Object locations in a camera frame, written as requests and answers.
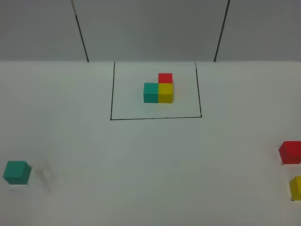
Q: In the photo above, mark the template green block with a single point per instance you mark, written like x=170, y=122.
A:
x=150, y=93

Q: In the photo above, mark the template yellow block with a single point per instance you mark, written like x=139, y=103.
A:
x=165, y=93

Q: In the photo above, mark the template red block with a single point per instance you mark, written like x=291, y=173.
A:
x=165, y=78

